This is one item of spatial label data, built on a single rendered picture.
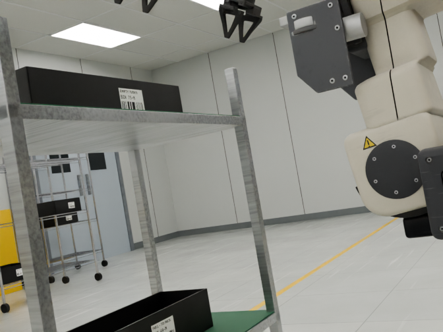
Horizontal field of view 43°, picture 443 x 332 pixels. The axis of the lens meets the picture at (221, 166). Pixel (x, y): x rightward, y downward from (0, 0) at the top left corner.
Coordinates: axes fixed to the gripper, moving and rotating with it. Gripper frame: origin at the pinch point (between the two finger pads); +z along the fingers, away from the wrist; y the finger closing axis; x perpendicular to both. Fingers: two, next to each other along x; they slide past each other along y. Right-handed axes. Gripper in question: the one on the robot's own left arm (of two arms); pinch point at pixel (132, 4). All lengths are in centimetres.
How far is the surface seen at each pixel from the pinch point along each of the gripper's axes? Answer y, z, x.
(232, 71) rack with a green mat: -63, 9, -9
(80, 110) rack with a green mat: 6.8, 22.4, -1.6
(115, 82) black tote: -21.4, 18.1, -18.0
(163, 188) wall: -706, 243, -439
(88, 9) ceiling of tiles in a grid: -402, -11, -398
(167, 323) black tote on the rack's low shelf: -28, 74, 9
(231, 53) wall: -727, -8, -385
